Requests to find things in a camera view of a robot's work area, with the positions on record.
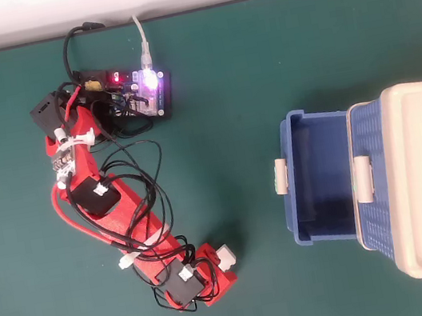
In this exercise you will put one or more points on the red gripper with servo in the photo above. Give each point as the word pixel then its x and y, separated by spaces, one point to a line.
pixel 183 284

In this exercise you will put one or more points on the white toy brick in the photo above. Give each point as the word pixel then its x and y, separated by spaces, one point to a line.
pixel 226 256

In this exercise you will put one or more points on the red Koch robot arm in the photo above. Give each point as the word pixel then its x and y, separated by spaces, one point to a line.
pixel 139 210

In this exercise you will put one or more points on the white zip tie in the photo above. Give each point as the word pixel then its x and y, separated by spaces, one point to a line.
pixel 128 259
pixel 82 139

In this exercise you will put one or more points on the green desk mat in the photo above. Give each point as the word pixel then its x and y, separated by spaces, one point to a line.
pixel 236 162

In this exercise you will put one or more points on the small converter board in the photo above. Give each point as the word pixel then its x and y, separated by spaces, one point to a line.
pixel 63 163

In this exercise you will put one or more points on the robot controller circuit board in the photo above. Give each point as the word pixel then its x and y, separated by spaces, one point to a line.
pixel 146 87

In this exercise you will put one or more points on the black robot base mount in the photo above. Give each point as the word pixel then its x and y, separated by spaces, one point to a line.
pixel 45 112

